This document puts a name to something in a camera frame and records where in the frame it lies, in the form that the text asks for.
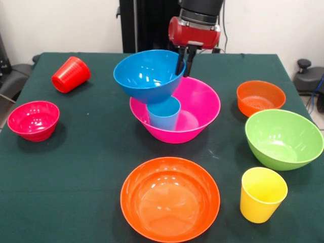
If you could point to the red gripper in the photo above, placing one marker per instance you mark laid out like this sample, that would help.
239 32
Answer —
195 34

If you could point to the large blue bowl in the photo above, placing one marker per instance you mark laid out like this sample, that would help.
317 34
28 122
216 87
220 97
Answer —
146 76

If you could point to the large pink bowl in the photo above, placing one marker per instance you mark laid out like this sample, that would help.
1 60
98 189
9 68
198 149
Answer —
200 108

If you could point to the blue cup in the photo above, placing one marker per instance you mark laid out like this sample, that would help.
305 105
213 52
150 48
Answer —
163 116

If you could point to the small orange bowl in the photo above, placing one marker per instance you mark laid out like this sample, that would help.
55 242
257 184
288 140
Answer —
258 96

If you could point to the red cup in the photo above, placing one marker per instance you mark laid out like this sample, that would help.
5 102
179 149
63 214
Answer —
71 74

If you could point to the green bowl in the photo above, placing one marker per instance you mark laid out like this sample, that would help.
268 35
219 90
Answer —
281 141

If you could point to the dark green tablecloth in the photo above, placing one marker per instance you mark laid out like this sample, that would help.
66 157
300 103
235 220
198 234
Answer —
88 152

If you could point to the large orange bowl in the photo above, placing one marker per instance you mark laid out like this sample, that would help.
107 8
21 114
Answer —
169 202

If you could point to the yellow cup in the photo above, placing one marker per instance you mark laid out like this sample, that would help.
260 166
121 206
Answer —
258 202

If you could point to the small crimson bowl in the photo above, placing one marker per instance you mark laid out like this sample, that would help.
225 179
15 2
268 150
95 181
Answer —
33 121

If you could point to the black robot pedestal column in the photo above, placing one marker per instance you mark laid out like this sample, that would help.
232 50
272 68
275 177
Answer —
144 25

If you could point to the black pedestal leg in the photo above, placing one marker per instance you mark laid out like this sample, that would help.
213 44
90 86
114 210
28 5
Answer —
307 81
15 76

